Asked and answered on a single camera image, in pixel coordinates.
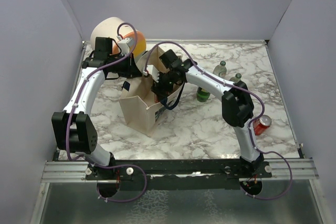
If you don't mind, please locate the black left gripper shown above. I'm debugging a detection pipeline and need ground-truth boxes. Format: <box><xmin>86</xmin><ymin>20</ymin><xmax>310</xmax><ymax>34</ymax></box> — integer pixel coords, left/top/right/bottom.
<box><xmin>108</xmin><ymin>52</ymin><xmax>142</xmax><ymax>78</ymax></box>

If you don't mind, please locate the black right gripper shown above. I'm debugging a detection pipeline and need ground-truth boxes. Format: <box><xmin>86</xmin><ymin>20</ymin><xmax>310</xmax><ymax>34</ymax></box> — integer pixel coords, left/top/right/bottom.
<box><xmin>151</xmin><ymin>70</ymin><xmax>177</xmax><ymax>101</ymax></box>

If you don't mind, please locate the beige canvas tote bag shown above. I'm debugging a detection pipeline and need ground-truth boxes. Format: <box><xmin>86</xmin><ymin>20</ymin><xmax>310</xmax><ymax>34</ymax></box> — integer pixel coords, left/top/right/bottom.
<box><xmin>119</xmin><ymin>46</ymin><xmax>182</xmax><ymax>136</ymax></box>

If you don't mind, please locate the green Perrier bottle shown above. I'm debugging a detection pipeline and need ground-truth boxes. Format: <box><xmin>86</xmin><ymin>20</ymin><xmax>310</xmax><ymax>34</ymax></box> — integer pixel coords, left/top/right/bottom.
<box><xmin>196</xmin><ymin>87</ymin><xmax>210</xmax><ymax>102</ymax></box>

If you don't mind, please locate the clear chang bottle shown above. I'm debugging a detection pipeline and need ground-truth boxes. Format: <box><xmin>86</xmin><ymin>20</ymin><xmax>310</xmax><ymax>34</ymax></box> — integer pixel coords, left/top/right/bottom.
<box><xmin>230</xmin><ymin>73</ymin><xmax>242</xmax><ymax>83</ymax></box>
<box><xmin>213</xmin><ymin>60</ymin><xmax>227</xmax><ymax>79</ymax></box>

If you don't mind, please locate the red cola can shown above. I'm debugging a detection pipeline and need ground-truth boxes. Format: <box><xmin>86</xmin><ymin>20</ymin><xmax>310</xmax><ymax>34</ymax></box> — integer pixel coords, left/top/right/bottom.
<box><xmin>253</xmin><ymin>115</ymin><xmax>272</xmax><ymax>135</ymax></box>

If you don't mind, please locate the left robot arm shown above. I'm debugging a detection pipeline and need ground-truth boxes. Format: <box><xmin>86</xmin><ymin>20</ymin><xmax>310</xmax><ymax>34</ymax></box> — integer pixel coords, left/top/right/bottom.
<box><xmin>51</xmin><ymin>35</ymin><xmax>141</xmax><ymax>179</ymax></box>

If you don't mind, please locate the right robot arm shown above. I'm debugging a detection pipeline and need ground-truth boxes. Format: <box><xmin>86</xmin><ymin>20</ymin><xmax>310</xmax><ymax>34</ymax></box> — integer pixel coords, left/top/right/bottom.
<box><xmin>143</xmin><ymin>50</ymin><xmax>264</xmax><ymax>177</ymax></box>

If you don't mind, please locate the white round drawer box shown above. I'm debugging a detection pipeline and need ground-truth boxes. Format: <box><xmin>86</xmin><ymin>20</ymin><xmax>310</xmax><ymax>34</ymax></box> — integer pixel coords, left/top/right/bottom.
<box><xmin>90</xmin><ymin>17</ymin><xmax>146</xmax><ymax>59</ymax></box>

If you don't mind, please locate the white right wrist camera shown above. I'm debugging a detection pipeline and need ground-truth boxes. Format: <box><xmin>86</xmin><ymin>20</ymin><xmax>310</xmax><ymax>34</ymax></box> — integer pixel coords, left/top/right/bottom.
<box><xmin>143</xmin><ymin>65</ymin><xmax>160</xmax><ymax>83</ymax></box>

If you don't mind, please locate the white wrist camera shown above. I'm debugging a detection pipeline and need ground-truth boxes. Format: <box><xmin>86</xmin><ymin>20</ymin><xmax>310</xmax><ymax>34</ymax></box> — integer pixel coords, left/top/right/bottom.
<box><xmin>117</xmin><ymin>37</ymin><xmax>135</xmax><ymax>56</ymax></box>
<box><xmin>143</xmin><ymin>65</ymin><xmax>160</xmax><ymax>83</ymax></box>

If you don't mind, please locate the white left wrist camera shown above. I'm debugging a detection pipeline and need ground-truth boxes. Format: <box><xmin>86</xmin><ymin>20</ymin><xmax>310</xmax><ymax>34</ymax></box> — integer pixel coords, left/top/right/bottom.
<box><xmin>117</xmin><ymin>37</ymin><xmax>135</xmax><ymax>56</ymax></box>

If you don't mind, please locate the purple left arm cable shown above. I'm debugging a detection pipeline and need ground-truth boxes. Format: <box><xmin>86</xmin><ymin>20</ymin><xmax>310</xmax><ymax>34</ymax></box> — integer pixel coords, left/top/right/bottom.
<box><xmin>67</xmin><ymin>22</ymin><xmax>148</xmax><ymax>204</ymax></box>

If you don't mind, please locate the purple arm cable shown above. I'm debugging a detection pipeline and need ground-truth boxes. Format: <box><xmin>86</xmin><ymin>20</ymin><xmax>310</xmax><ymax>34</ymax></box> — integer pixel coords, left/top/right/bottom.
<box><xmin>67</xmin><ymin>22</ymin><xmax>148</xmax><ymax>204</ymax></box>
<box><xmin>143</xmin><ymin>40</ymin><xmax>293</xmax><ymax>200</ymax></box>

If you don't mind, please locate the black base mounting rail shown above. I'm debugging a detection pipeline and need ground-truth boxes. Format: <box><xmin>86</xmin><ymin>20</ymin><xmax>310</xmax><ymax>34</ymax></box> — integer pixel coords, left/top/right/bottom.
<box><xmin>85</xmin><ymin>158</ymin><xmax>271</xmax><ymax>191</ymax></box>

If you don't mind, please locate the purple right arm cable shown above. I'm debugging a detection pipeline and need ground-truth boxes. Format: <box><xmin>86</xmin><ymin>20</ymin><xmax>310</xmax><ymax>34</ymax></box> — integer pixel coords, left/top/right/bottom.
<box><xmin>143</xmin><ymin>40</ymin><xmax>293</xmax><ymax>200</ymax></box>

